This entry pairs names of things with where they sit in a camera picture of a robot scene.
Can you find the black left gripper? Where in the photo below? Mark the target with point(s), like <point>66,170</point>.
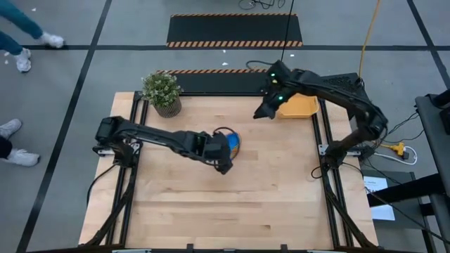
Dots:
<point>216,149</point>

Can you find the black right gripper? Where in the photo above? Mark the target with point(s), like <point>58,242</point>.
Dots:
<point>270,104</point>

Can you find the small medium blue measuring cup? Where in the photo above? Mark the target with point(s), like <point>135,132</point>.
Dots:
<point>234,144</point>

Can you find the orange plastic basket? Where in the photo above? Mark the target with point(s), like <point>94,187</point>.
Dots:
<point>299,107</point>

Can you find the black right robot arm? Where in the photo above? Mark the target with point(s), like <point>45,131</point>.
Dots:
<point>334,89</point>

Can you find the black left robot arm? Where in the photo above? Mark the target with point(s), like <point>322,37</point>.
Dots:
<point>151,135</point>

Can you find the black hazard-striped floor mat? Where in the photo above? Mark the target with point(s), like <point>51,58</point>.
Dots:
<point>232,30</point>
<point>218,82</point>

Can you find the black computer case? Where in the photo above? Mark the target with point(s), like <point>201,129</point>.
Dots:
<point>346,80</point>

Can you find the potted plant in slatted pot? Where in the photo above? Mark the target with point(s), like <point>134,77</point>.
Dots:
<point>161,89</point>

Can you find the yellow power adapter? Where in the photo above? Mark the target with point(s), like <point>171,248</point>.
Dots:
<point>399,147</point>

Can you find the white paper sheet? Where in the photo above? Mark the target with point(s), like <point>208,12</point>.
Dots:
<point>381,212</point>

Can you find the black metal beam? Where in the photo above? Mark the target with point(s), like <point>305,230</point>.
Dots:
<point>404,192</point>

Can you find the person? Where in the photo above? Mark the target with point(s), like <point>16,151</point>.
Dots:
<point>19,19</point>
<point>21,157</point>

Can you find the black aluminium table frame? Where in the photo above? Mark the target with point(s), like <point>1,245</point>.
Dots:
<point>125,218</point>

